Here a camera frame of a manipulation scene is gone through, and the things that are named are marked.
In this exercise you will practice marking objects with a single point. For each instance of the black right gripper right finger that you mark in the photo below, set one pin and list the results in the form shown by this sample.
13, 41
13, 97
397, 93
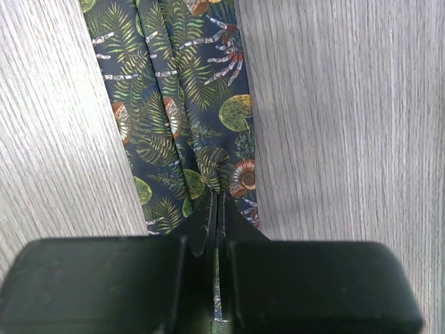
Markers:
232, 226

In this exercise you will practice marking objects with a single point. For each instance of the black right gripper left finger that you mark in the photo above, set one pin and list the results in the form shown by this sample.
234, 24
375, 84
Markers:
199, 231

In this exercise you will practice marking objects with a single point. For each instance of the dark floral patterned tie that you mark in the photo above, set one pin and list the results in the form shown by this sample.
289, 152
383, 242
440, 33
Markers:
175, 75

